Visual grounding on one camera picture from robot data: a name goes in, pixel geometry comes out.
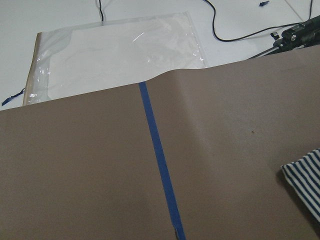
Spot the brown paper table cover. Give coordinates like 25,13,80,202
0,46,320,240

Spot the white long side table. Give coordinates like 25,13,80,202
0,0,320,110

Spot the black folded tripod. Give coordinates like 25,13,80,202
249,15,320,59

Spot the striped polo shirt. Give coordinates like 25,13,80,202
281,148,320,222

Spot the clear plastic bag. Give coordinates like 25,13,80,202
22,12,207,106

